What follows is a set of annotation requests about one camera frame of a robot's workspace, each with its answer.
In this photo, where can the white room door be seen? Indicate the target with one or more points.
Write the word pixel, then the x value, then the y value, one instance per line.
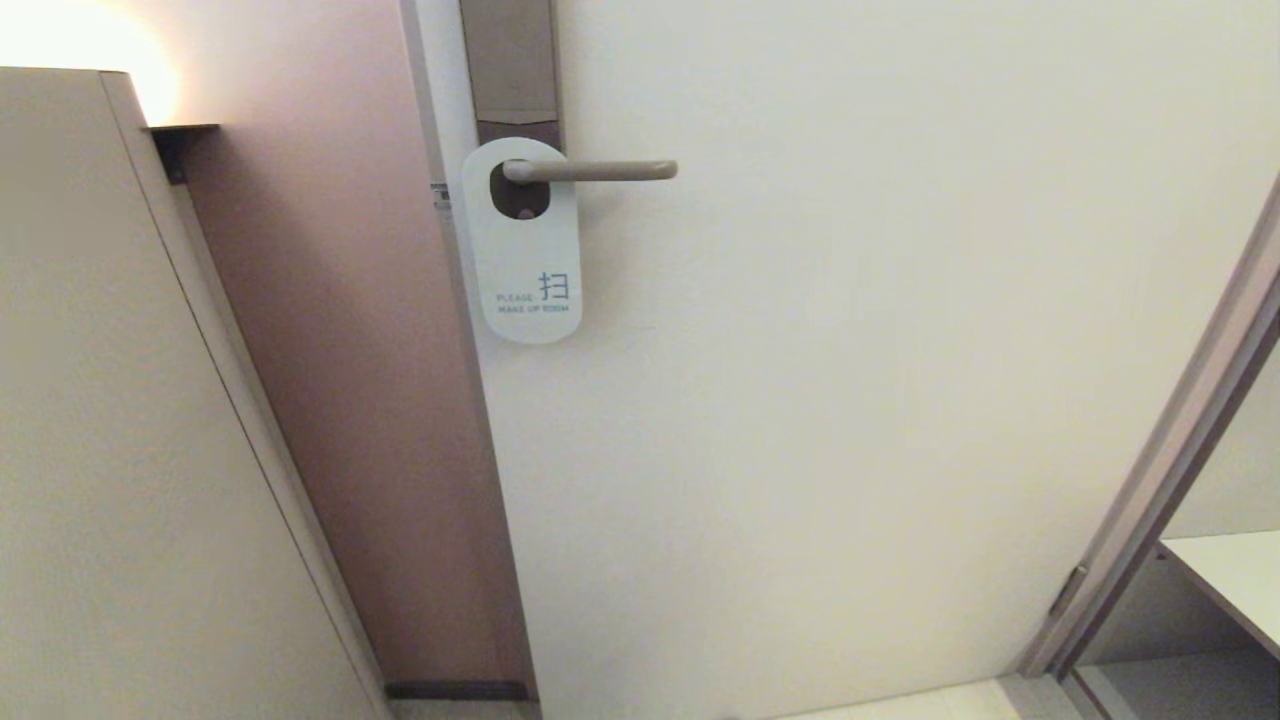
pixel 800 400

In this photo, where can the white closet shelf board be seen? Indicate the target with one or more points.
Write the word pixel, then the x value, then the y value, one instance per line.
pixel 1235 575

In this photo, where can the white and blue door hanger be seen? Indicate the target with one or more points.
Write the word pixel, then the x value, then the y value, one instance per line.
pixel 525 260

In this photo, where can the brown metal lock plate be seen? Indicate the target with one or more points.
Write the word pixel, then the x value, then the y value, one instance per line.
pixel 510 60

